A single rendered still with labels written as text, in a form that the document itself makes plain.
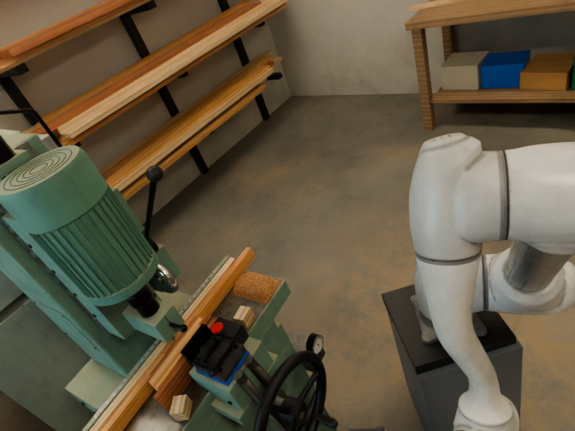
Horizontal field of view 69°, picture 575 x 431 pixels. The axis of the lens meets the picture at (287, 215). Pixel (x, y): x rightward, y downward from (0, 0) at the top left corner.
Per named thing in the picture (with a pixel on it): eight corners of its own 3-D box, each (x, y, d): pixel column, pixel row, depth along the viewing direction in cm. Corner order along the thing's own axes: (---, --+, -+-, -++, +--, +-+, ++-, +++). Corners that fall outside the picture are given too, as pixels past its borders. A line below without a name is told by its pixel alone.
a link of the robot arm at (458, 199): (406, 264, 63) (508, 266, 58) (398, 144, 58) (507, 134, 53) (415, 235, 74) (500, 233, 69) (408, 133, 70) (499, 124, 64)
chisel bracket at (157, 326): (170, 347, 105) (154, 327, 100) (137, 332, 113) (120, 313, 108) (189, 323, 109) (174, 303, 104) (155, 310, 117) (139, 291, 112)
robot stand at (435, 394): (477, 369, 175) (469, 274, 141) (519, 441, 151) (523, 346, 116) (408, 392, 177) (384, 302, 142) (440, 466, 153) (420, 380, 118)
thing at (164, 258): (163, 293, 126) (142, 266, 119) (148, 288, 130) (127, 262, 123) (182, 270, 131) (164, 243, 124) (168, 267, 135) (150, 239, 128)
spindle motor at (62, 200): (119, 315, 87) (18, 201, 69) (75, 298, 97) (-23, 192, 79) (174, 256, 97) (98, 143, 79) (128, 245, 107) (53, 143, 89)
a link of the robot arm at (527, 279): (481, 261, 124) (567, 262, 116) (483, 315, 119) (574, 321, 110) (493, 123, 58) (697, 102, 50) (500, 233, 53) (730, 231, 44)
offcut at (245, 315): (248, 328, 113) (243, 320, 110) (238, 327, 114) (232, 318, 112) (255, 315, 115) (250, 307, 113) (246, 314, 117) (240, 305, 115)
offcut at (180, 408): (180, 403, 101) (173, 396, 99) (192, 401, 100) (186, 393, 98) (175, 422, 98) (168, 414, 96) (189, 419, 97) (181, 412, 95)
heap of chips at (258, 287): (266, 304, 117) (261, 296, 115) (229, 293, 125) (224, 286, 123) (281, 280, 123) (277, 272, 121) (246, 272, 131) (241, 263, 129)
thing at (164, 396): (168, 411, 100) (156, 398, 97) (165, 410, 101) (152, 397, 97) (226, 332, 114) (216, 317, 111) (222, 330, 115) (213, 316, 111)
